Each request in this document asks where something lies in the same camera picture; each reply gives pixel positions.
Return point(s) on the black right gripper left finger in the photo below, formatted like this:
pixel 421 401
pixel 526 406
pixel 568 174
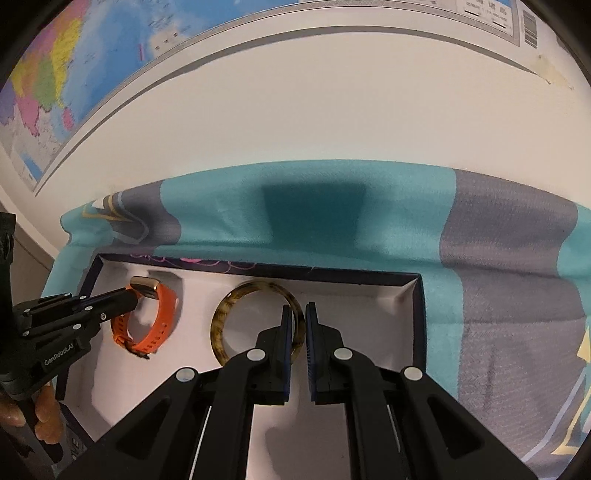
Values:
pixel 195 425

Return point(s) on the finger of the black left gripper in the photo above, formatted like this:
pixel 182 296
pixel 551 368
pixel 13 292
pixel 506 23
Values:
pixel 108 305

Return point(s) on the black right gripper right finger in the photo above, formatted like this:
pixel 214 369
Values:
pixel 401 424

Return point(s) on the orange smart watch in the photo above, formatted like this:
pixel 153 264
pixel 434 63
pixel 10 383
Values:
pixel 143 330

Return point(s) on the tortoiseshell bangle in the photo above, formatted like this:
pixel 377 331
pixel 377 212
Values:
pixel 245 309

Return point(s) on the dark blue jewelry tray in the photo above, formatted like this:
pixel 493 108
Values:
pixel 377 313

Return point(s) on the person's left hand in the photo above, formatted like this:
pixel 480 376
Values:
pixel 48 427

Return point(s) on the teal grey printed tablecloth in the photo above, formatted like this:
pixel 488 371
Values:
pixel 505 267

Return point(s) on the colourful wall map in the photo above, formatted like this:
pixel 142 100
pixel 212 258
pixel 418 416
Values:
pixel 92 58

